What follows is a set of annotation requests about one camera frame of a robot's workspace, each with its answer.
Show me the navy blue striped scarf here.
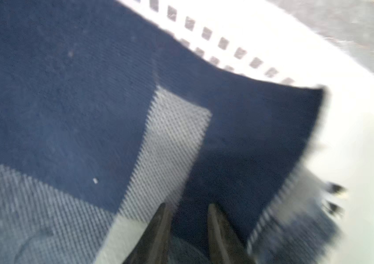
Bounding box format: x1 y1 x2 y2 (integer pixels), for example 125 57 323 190
0 1 339 264

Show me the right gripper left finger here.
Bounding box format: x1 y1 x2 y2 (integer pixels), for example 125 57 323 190
123 203 173 264

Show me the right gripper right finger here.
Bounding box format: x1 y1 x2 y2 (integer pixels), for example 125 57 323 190
207 203 254 264

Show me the white plastic perforated basket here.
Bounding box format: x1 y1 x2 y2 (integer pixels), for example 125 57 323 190
124 1 374 264

